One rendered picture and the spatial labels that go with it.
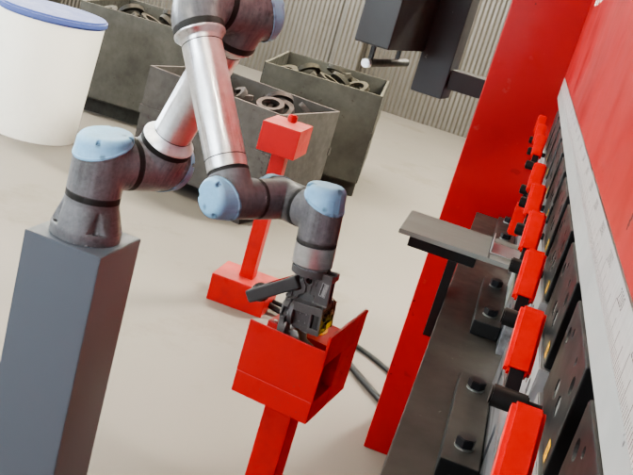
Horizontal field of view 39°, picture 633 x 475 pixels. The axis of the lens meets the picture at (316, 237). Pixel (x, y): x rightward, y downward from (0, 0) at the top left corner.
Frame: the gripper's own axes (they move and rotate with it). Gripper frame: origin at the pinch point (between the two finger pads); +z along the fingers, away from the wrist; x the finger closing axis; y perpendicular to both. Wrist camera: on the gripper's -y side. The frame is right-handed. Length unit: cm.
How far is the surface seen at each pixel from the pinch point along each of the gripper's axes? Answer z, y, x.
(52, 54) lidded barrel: -4, -270, 270
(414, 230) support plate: -25.8, 13.5, 24.5
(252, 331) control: -6.1, -4.9, -4.9
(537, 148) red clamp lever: -46, 31, 42
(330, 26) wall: -29, -326, 824
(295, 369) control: -1.7, 4.7, -4.9
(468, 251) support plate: -24.8, 25.1, 24.5
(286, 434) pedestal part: 15.2, 3.1, 2.4
